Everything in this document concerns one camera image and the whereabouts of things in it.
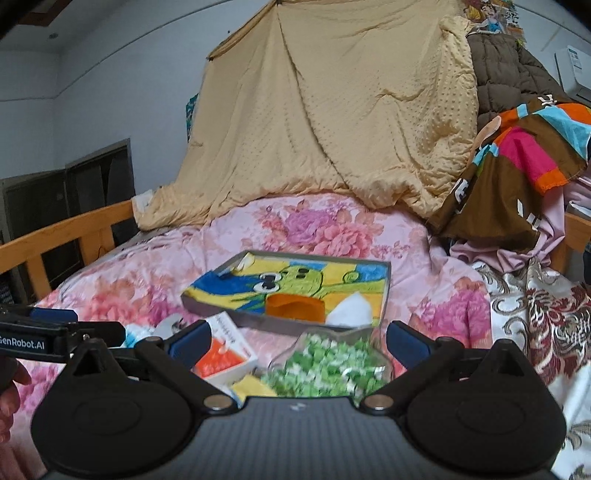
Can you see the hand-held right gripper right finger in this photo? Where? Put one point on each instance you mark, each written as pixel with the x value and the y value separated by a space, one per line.
pixel 404 345

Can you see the wooden chair part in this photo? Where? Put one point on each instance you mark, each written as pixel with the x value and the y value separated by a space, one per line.
pixel 60 230

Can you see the brown quilted blanket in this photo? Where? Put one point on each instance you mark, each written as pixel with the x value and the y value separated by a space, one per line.
pixel 508 78

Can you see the small white cloth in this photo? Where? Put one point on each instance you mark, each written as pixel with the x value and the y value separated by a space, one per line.
pixel 143 201

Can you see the gold maroon patterned bedspread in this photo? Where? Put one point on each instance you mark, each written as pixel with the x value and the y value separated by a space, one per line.
pixel 545 323

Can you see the wooden bed end rail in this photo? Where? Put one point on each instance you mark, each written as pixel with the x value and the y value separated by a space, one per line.
pixel 575 235

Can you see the yellow dotted blanket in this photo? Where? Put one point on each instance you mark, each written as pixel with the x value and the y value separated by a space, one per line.
pixel 323 115

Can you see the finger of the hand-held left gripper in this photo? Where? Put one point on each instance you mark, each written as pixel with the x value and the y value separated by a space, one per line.
pixel 53 314
pixel 104 331

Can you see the teal cloth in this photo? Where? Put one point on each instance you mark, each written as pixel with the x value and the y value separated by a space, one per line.
pixel 190 110

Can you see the blue yellow cartoon towel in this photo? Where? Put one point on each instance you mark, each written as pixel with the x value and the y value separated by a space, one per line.
pixel 240 286

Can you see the pink floral bedsheet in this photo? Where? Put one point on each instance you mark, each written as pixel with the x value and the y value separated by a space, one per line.
pixel 300 226

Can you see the orange and white packet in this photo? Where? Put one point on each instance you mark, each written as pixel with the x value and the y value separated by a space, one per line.
pixel 221 355

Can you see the grey rectangular tray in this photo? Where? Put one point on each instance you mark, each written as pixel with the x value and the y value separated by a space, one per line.
pixel 231 314

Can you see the light blue cartoon cloth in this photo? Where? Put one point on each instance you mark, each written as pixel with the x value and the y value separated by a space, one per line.
pixel 138 333

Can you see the dark grey cabinet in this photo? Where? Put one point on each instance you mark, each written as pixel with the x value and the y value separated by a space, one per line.
pixel 41 203

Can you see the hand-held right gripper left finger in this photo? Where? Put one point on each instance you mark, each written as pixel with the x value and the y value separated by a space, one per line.
pixel 189 345

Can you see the person's left hand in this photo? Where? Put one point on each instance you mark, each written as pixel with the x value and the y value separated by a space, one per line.
pixel 10 406

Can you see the white air conditioner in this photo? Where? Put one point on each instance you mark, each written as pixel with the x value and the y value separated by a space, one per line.
pixel 575 69

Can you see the brown multicoloured garment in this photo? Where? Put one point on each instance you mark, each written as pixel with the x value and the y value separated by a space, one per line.
pixel 508 184

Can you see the bag of green candies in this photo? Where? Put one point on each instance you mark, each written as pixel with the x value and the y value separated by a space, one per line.
pixel 323 369

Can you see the orange cup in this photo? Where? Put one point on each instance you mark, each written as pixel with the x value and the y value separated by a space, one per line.
pixel 293 307

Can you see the wall poster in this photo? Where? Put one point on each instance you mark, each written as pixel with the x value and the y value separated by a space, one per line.
pixel 494 18

